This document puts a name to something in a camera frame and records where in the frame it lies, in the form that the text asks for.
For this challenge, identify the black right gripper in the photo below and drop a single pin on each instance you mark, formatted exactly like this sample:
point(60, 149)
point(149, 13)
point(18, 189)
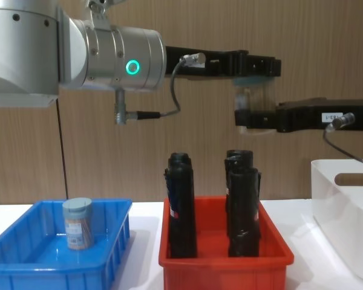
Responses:
point(308, 118)

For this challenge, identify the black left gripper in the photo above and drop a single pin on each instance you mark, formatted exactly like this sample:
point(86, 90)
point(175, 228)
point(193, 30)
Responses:
point(217, 65)

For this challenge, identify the clear jar with teal lid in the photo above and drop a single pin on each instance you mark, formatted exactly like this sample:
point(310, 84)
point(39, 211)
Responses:
point(250, 96)

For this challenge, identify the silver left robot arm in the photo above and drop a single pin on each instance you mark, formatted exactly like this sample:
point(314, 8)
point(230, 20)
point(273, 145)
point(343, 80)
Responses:
point(33, 48)

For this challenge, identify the red plastic bin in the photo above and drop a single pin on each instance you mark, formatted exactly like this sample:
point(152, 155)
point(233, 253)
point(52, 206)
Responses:
point(224, 272)

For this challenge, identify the toothpick jar with grey lid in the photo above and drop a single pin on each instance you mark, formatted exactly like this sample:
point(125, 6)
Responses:
point(78, 225)

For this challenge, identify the blue plastic bin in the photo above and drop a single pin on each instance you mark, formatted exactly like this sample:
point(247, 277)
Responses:
point(36, 266)

